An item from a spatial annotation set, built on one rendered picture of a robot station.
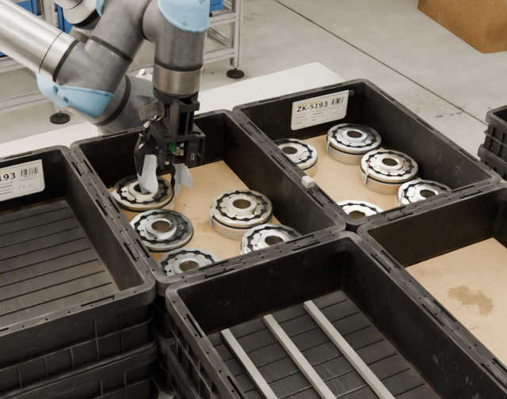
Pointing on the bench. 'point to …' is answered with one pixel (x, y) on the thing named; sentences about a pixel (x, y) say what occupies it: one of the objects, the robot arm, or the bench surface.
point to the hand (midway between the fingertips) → (159, 190)
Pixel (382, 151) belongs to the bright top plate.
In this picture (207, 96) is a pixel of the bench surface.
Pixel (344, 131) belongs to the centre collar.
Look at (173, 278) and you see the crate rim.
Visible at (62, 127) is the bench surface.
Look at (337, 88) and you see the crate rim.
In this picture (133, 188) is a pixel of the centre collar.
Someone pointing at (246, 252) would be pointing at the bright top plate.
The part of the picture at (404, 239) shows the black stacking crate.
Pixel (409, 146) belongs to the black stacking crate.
